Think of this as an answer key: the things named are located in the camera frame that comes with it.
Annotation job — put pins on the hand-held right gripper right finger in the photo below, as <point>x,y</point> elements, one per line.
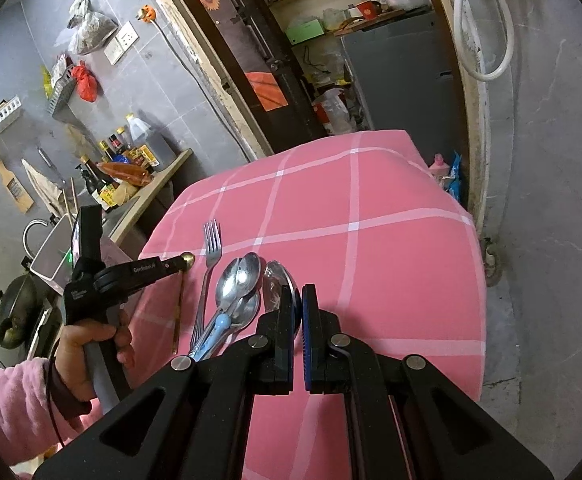
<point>312,345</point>

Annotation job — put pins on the green snack packet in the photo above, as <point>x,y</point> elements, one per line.
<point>46,80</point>

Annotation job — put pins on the orange food packet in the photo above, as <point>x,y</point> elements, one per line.
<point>126,172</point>

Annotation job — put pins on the steel fork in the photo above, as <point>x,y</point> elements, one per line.
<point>212,245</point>

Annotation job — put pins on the cream food bag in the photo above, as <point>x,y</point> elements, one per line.
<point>128,190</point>

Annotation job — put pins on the wooden chopstick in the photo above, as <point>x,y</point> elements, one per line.
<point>67,200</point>
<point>74,195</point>

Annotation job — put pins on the green box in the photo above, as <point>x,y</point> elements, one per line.
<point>307,30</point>

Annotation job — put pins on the grey wall shelf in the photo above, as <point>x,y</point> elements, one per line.
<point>63,92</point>

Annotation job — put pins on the wooden grater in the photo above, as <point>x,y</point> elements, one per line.
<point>13,185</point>

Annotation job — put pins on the yellow label sauce bottle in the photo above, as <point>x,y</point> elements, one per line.
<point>106,194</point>

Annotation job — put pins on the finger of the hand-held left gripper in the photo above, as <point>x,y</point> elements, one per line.
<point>171,265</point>

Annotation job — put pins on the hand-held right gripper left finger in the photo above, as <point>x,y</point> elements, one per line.
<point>283,340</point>

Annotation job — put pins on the white wall switch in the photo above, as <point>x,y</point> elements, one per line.
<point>115,51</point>

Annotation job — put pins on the pink checked tablecloth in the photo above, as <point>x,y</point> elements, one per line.
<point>346,210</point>

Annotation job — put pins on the dark grey wok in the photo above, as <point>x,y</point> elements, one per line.
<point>18,310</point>

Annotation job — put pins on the thin bronze spoon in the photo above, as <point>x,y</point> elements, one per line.
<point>177,320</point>

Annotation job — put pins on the clear bag of dried goods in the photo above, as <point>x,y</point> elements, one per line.
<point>88,32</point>

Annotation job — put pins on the dark sauce bottle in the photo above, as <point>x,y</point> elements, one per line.
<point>145,156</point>
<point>104,150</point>
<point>116,143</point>

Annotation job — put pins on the steel faucet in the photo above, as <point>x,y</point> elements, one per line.
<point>27,232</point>

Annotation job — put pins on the red plastic bag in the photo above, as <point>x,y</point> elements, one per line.
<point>85,85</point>

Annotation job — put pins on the blue plastic packet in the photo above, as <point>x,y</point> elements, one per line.
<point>455,175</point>

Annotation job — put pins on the beige hanging loofah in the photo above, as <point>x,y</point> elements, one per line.
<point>78,135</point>

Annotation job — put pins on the white wall socket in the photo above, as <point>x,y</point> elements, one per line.
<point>128,35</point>

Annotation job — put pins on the pink plastic bottle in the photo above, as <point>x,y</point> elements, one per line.
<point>438,164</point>

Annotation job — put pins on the person's left hand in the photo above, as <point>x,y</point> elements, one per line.
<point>76,355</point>

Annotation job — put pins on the chipped door frame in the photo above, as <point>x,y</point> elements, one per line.
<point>475,160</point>

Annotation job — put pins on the grey fridge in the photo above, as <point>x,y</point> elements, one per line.
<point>396,75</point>

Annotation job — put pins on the white perforated utensil holder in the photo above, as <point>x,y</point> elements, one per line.
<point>51,252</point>

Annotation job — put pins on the person's left forearm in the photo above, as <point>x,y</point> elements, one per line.
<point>11,400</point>

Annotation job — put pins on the red cup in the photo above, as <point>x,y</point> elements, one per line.
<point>368,8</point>

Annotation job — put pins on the dark wooden door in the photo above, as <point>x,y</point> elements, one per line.
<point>231,35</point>

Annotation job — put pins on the white hanging towel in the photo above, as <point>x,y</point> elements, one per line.
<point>43,185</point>

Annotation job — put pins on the white floor plastic bag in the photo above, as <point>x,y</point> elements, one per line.
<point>331,105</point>

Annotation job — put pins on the orange wall hook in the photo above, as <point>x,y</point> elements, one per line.
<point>146,12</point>

